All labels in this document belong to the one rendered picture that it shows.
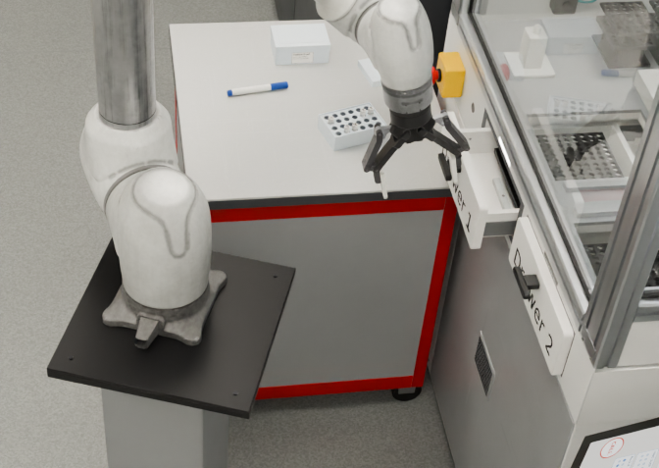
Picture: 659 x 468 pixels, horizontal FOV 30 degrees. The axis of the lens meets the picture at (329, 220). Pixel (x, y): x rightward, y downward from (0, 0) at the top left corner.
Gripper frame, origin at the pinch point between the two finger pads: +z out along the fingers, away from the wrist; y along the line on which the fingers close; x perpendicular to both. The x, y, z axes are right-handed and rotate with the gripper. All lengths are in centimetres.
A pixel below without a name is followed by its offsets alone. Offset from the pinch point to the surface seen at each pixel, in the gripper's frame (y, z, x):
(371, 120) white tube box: -4.6, 9.5, 31.8
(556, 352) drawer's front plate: 14.6, 5.7, -41.9
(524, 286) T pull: 12.3, 1.2, -30.0
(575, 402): 15, 10, -50
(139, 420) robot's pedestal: -61, 23, -24
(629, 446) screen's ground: 16, -11, -74
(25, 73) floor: -102, 70, 161
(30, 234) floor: -99, 71, 85
